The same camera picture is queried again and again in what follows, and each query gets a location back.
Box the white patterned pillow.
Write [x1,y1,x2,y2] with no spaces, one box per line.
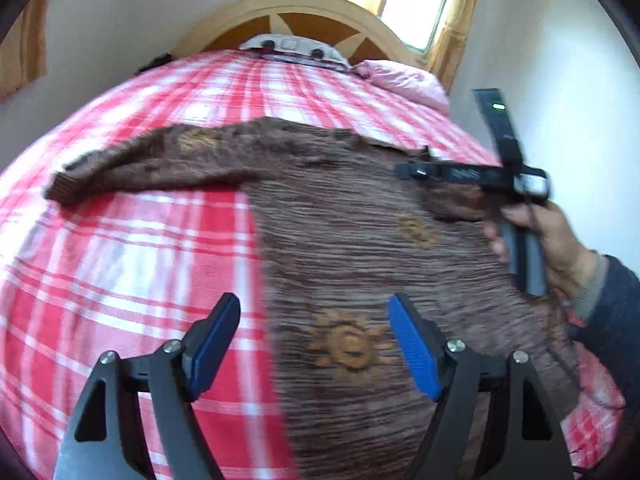
[239,33,353,72]

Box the pink pillow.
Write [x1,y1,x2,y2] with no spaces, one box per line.
[354,59,451,113]

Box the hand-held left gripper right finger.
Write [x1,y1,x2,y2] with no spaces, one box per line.
[388,293,576,480]

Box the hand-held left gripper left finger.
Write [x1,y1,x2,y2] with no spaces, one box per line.
[52,292,242,480]

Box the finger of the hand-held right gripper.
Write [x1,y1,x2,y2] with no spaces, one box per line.
[396,159,443,183]

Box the red plaid bed sheet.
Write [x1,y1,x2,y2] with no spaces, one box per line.
[0,49,628,480]

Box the brown knitted sweater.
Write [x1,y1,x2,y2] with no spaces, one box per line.
[44,116,583,480]

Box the person's right forearm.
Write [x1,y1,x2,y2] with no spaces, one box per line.
[565,250,640,411]

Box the wooden bed headboard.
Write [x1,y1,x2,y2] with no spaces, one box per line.
[170,0,421,68]

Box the dark cloth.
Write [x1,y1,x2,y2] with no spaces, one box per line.
[134,54,173,74]

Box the person's right hand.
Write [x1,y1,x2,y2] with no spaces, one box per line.
[482,204,598,306]

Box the window behind bed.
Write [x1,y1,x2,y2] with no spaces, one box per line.
[377,0,456,53]

